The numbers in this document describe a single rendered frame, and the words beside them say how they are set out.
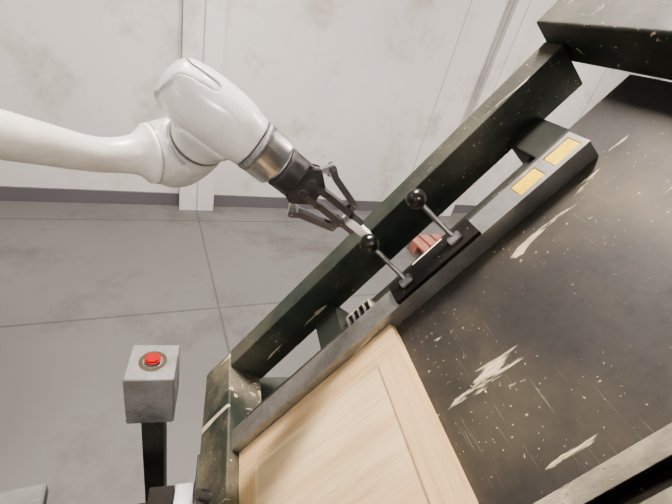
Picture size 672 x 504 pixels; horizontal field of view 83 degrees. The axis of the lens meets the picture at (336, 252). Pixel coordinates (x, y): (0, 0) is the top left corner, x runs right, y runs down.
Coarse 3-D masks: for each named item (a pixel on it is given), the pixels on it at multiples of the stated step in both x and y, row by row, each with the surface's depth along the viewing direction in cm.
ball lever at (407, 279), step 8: (360, 240) 72; (368, 240) 71; (376, 240) 71; (368, 248) 71; (376, 248) 72; (384, 256) 72; (392, 264) 72; (400, 272) 72; (400, 280) 73; (408, 280) 72
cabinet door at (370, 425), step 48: (384, 336) 74; (336, 384) 77; (384, 384) 68; (288, 432) 80; (336, 432) 71; (384, 432) 63; (432, 432) 57; (240, 480) 83; (288, 480) 73; (336, 480) 65; (384, 480) 59; (432, 480) 53
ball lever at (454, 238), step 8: (408, 192) 69; (416, 192) 68; (424, 192) 69; (408, 200) 68; (416, 200) 67; (424, 200) 68; (416, 208) 69; (424, 208) 69; (432, 216) 69; (440, 224) 69; (448, 232) 69; (456, 232) 69; (448, 240) 69; (456, 240) 69
